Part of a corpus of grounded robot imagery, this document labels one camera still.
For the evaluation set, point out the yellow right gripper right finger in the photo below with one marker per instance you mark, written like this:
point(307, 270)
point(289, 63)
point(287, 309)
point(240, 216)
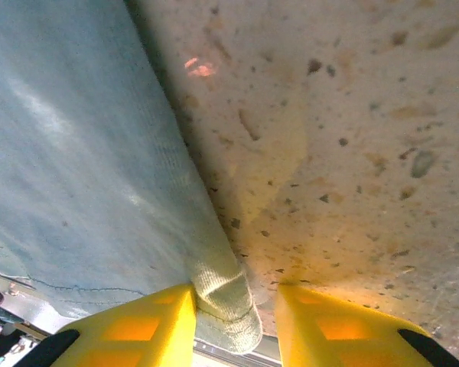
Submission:
point(340, 336)

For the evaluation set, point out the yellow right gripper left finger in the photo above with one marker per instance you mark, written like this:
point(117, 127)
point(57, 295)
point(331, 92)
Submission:
point(145, 332)

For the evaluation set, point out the blue t-shirt with white print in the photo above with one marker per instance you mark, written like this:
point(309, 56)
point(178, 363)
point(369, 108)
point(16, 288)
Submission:
point(80, 153)

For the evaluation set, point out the aluminium mounting rail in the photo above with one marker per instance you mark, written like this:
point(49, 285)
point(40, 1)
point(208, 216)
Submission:
point(267, 357)

